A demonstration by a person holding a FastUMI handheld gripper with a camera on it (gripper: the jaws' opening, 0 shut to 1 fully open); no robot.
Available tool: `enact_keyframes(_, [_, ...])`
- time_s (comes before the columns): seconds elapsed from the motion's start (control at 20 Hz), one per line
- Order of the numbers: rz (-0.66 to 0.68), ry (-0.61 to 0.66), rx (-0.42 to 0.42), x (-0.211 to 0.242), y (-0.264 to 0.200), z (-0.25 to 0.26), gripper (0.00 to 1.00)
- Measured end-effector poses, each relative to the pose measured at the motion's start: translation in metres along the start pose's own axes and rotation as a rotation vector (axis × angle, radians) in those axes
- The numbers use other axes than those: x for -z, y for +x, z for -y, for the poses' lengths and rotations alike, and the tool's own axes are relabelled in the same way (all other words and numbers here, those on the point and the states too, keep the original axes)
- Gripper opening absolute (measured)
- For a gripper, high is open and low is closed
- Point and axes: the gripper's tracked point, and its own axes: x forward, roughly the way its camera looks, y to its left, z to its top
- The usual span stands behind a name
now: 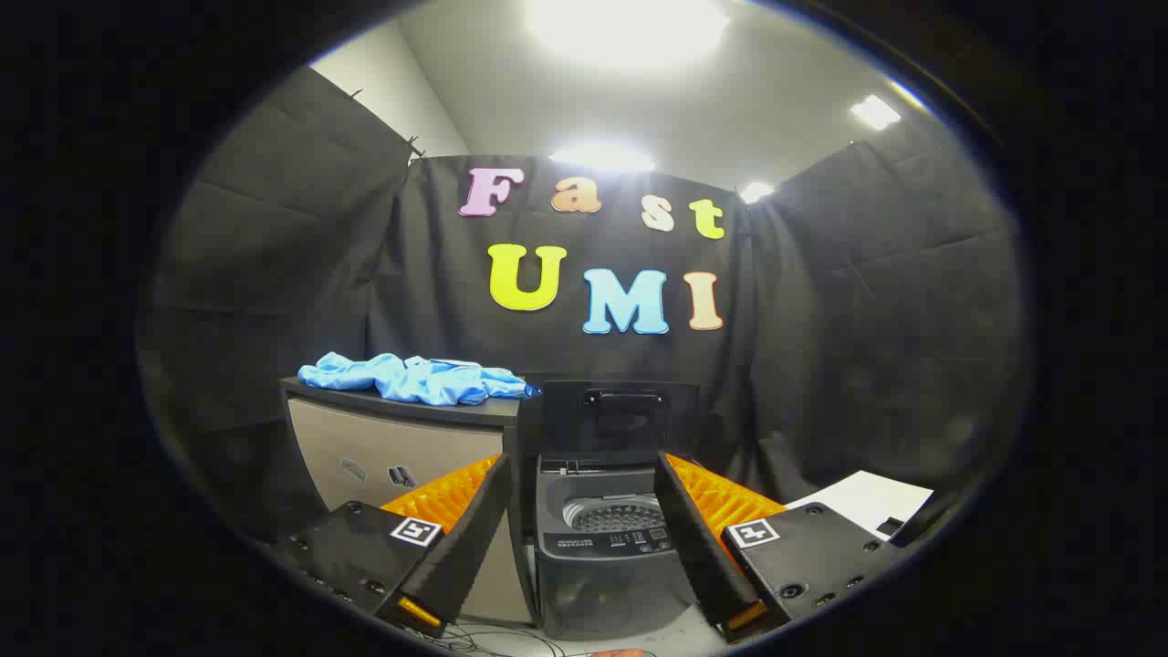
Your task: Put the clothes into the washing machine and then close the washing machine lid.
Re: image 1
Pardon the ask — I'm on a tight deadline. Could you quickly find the white flat board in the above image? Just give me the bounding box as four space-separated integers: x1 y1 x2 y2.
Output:
785 470 936 541

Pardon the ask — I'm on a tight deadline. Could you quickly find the grey washing machine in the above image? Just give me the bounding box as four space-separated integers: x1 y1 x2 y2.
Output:
534 456 708 640

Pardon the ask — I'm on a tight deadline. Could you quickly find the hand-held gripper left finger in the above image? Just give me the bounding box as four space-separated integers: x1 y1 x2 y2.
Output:
274 454 514 640

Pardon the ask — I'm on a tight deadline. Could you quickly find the light blue polo shirt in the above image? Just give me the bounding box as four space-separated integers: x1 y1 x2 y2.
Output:
297 351 539 407

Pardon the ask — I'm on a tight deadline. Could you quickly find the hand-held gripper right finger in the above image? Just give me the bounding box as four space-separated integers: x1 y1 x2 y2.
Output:
653 450 909 644

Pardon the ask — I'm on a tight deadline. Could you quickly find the thin black cable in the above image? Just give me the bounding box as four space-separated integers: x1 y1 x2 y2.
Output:
411 620 568 657

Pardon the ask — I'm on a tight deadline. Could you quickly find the grey cabinet with black top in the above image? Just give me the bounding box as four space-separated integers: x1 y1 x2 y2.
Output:
278 376 541 631

